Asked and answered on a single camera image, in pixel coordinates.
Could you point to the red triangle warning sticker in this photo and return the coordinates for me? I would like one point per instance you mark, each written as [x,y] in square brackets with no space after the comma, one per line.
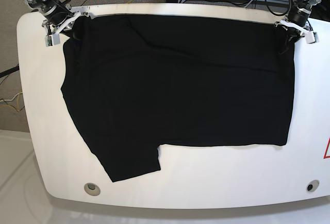
[327,155]

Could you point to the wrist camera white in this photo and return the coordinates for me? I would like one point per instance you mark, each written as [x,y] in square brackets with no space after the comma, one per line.
[52,40]
[311,37]

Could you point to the round table grommet left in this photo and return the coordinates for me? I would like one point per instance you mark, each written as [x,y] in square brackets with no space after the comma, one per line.
[92,189]

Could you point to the round table grommet right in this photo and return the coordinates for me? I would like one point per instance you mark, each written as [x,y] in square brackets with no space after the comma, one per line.
[312,186]

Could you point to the round table grommet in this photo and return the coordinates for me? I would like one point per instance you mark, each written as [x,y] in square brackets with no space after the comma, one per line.
[312,186]
[92,189]

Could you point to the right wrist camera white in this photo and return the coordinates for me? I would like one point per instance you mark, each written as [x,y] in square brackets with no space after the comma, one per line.
[52,40]

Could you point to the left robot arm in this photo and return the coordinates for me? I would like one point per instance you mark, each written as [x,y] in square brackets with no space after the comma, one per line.
[308,3]

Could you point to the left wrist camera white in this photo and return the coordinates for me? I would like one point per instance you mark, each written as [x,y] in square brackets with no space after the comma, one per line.
[311,37]

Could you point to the black T-shirt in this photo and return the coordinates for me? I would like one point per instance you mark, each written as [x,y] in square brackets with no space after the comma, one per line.
[136,82]

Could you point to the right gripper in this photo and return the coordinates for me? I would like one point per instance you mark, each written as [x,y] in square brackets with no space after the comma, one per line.
[67,19]

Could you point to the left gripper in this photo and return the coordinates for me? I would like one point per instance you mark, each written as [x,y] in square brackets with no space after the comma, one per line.
[292,27]

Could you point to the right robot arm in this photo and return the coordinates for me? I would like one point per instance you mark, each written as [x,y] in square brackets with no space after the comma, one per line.
[36,5]

